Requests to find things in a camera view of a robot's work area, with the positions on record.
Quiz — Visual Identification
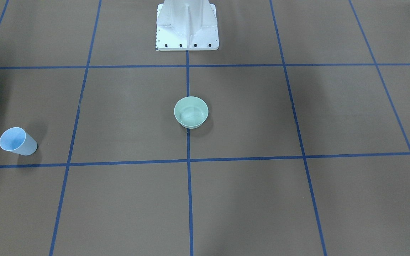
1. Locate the light blue plastic cup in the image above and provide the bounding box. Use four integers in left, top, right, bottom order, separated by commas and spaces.
0, 127, 38, 156

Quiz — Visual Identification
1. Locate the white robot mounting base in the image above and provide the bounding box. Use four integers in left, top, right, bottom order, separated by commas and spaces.
155, 0, 220, 51

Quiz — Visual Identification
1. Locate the light green ceramic bowl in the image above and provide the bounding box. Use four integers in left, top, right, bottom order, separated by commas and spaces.
174, 96, 209, 129

